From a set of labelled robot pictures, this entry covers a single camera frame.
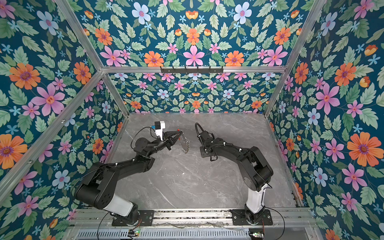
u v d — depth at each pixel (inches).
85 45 31.5
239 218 28.6
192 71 36.7
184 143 29.5
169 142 27.7
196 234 30.1
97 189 17.6
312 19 28.2
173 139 29.0
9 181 19.1
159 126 26.6
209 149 26.2
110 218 29.5
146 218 29.0
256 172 19.4
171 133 28.8
